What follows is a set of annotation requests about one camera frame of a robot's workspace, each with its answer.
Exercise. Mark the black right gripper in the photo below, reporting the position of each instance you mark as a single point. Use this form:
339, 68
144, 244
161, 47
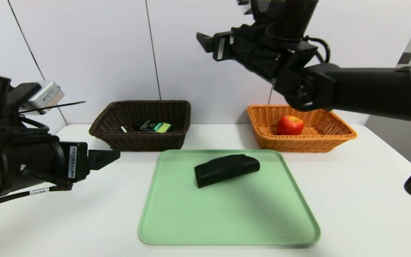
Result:
222, 46

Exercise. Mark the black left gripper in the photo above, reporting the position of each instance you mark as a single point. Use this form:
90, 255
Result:
74, 161

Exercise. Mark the black square toiletry bottle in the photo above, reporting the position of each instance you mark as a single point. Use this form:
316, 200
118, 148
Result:
155, 126

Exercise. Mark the red apple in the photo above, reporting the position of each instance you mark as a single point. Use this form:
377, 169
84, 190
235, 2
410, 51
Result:
290, 125

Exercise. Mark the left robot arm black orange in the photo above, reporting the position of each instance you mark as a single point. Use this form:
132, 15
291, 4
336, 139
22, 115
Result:
13, 164

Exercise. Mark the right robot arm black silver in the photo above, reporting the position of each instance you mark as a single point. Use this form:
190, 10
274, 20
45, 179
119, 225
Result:
369, 89

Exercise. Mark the dark brown wicker basket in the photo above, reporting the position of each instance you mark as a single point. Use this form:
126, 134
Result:
141, 142

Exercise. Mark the orange wicker basket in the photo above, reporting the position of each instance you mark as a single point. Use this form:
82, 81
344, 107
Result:
326, 137

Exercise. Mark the black glasses case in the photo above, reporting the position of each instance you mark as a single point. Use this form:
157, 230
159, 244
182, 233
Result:
227, 169

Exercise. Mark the light green plastic tray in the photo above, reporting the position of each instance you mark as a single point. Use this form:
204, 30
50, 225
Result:
227, 214

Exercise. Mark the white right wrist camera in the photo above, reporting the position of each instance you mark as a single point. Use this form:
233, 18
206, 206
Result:
250, 5

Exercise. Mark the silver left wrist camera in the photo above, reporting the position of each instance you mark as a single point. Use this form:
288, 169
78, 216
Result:
46, 96

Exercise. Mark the small dark wall plate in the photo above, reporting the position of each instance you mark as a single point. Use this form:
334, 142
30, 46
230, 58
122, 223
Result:
405, 58

